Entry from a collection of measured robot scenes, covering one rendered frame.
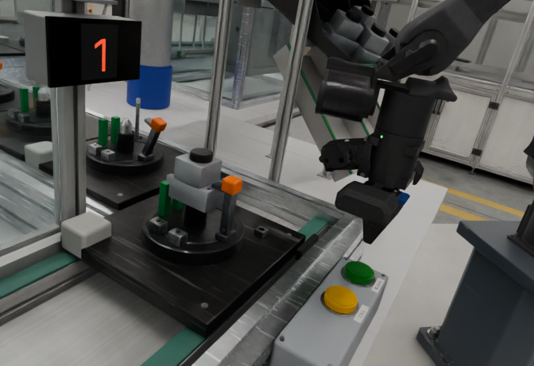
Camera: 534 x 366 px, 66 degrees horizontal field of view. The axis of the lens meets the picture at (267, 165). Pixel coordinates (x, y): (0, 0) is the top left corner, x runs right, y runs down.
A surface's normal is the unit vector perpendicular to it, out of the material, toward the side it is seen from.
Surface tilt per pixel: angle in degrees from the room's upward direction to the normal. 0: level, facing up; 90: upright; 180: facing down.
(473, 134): 90
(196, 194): 90
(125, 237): 0
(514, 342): 90
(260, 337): 0
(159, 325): 0
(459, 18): 67
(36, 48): 90
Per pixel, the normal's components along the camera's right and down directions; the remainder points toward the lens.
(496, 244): 0.15, -0.92
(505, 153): -0.51, 0.25
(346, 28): 0.19, 0.70
